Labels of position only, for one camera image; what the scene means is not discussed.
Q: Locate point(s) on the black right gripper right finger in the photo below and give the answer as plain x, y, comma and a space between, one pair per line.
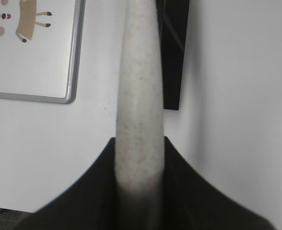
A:
191, 203

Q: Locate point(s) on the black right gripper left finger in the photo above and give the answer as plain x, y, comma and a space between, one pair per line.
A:
89, 204

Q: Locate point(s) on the grey rimmed deer cutting board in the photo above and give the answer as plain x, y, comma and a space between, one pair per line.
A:
40, 45

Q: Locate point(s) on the black knife stand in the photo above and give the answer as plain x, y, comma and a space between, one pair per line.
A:
172, 16

